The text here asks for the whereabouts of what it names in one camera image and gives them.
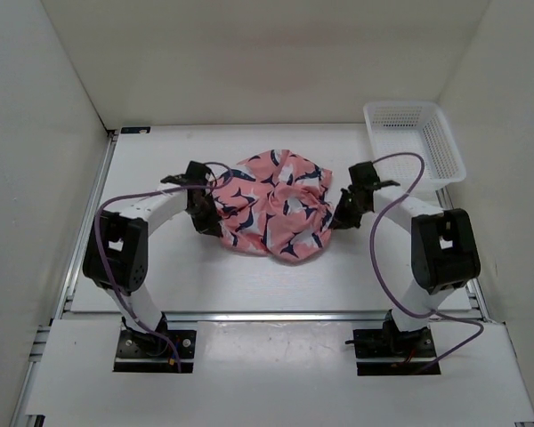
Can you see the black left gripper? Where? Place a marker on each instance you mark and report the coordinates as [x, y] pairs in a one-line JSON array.
[[210, 225]]

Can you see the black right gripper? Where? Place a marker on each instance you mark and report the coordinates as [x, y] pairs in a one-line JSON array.
[[341, 220]]

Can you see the pink shark print shorts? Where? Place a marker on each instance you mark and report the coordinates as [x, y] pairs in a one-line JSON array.
[[275, 204]]

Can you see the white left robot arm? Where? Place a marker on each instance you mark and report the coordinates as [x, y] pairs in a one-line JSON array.
[[117, 252]]

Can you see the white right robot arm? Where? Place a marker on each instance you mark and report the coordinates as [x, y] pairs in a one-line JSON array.
[[443, 253]]

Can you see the white perforated plastic basket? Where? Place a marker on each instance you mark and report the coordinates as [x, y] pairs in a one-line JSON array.
[[404, 128]]

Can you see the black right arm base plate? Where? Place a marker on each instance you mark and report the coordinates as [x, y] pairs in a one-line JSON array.
[[389, 352]]

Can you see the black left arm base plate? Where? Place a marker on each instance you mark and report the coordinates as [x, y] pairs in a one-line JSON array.
[[136, 353]]

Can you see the aluminium front frame rail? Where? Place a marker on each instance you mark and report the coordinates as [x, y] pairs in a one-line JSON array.
[[257, 316]]

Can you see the aluminium left frame rail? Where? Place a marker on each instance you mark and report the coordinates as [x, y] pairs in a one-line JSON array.
[[66, 292]]

